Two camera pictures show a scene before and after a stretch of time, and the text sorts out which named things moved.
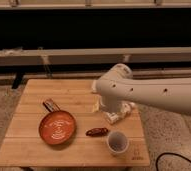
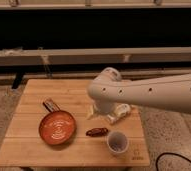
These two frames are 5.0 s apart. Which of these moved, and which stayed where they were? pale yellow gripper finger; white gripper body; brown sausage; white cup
Moved: pale yellow gripper finger
Stayed: brown sausage; white cup; white gripper body
